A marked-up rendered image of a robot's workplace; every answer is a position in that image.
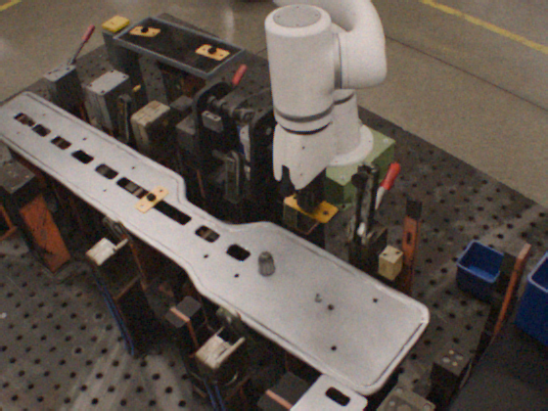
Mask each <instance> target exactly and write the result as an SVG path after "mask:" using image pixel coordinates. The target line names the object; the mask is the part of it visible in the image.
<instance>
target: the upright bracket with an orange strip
mask: <svg viewBox="0 0 548 411"><path fill-rule="evenodd" d="M422 205H423V204H422V202H420V201H418V200H416V199H414V198H411V196H409V195H408V196H407V197H406V206H405V214H404V221H403V232H402V245H401V251H402V252H403V260H402V272H401V273H400V275H399V278H398V279H397V289H398V290H399V291H400V292H402V293H404V294H406V295H408V296H410V297H412V291H413V283H414V274H415V265H416V257H417V253H418V247H419V240H420V231H421V223H422V217H421V214H422ZM411 234H412V235H411ZM410 237H411V238H410ZM407 267H408V269H407Z"/></svg>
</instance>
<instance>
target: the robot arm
mask: <svg viewBox="0 0 548 411"><path fill-rule="evenodd" d="M272 1H273V2H274V4H275V5H276V6H277V7H279V8H280V9H278V10H275V11H273V12H272V13H271V14H270V15H269V16H268V17H267V19H266V21H265V31H266V40H267V50H268V60H269V68H270V77H271V87H272V97H273V107H274V115H275V119H276V121H277V122H278V124H277V126H276V128H275V133H274V143H273V164H274V175H275V178H276V179H278V181H280V179H281V178H282V177H283V179H282V186H281V191H280V194H281V195H282V196H285V197H287V198H288V197H290V196H292V195H294V194H296V199H297V206H298V207H300V208H301V209H304V210H306V211H309V212H313V211H314V209H315V208H314V198H315V199H317V200H318V203H319V204H322V203H323V201H324V186H323V184H322V183H323V182H324V181H325V179H326V168H327V166H346V165H351V164H354V163H356V162H359V161H361V160H363V159H364V158H366V157H367V156H368V155H369V154H370V152H371V151H372V148H373V145H374V139H373V134H372V132H371V131H370V130H369V129H368V128H366V127H365V125H364V124H362V122H361V120H360V119H359V118H358V110H357V100H356V89H358V88H365V89H368V88H373V87H376V86H378V85H379V84H381V83H382V82H383V81H384V79H385V77H386V75H387V72H388V58H387V47H386V41H385V34H384V33H383V29H382V25H381V21H380V18H379V15H378V13H377V11H376V9H375V7H374V5H373V4H372V2H371V1H370V0H272Z"/></svg>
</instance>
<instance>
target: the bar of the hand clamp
mask: <svg viewBox="0 0 548 411"><path fill-rule="evenodd" d="M380 170H381V169H380V168H379V165H378V164H377V163H371V162H368V161H366V160H364V161H362V162H361V163H359V164H358V167H357V173H356V172H355V174H353V175H352V176H351V183H352V185H353V186H354V187H355V194H354V204H353V213H352V221H351V230H350V239H351V240H353V239H354V238H356V237H357V235H356V233H355V231H356V229H357V227H359V225H360V221H361V222H363V223H364V230H363V237H362V245H363V246H365V239H366V236H367V235H368V233H369V232H370V231H371V229H372V227H373V219H374V212H375V205H376V198H377V191H378V184H379V177H380Z"/></svg>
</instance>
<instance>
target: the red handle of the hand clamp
mask: <svg viewBox="0 0 548 411"><path fill-rule="evenodd" d="M400 170H401V168H400V165H399V164H397V163H395V164H391V165H390V167H389V169H388V172H387V173H386V175H385V177H384V179H383V181H382V183H381V184H380V188H379V190H378V192H377V198H376V205H375V212H374V217H375V215H376V213H377V211H378V209H379V208H380V206H381V204H382V202H383V200H384V198H385V196H386V194H387V192H388V191H389V190H390V188H391V186H392V184H393V183H394V181H395V179H396V177H397V175H398V174H399V172H400ZM363 230H364V223H363V222H361V223H360V225H359V227H357V229H356V231H355V233H356V235H357V236H359V237H361V238H362V237H363Z"/></svg>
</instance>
